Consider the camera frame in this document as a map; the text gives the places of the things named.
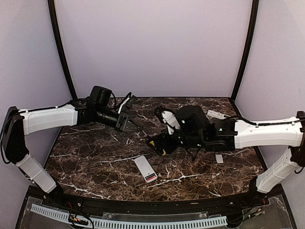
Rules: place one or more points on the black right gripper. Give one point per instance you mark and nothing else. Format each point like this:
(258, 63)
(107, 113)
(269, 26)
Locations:
(168, 146)

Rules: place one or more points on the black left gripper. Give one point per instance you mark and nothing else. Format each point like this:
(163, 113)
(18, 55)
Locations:
(125, 116)

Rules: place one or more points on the yellow handle screwdriver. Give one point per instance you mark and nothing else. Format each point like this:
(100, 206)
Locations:
(158, 149)

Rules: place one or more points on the grey remote control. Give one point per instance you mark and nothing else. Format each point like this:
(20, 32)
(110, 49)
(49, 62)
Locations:
(144, 166)

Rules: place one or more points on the grey battery cover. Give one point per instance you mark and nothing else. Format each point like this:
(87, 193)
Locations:
(219, 158)

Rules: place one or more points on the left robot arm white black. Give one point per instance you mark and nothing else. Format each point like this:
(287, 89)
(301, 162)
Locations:
(20, 123)

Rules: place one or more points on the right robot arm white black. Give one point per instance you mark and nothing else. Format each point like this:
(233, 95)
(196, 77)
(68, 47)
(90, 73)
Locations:
(189, 127)

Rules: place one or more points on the white remote control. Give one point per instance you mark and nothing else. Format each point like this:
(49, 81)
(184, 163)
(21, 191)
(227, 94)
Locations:
(217, 115)

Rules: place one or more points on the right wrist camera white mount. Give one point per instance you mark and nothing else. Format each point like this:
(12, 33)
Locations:
(167, 117)

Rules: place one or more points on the white slotted cable duct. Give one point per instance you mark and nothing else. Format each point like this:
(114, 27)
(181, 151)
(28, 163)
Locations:
(130, 221)

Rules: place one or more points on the left black frame post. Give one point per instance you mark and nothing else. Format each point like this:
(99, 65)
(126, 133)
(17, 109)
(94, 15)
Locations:
(60, 48)

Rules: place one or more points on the black frame post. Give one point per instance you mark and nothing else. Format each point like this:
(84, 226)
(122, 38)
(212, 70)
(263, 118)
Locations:
(246, 51)
(60, 48)

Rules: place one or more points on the right black frame post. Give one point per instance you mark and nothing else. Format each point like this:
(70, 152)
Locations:
(246, 51)

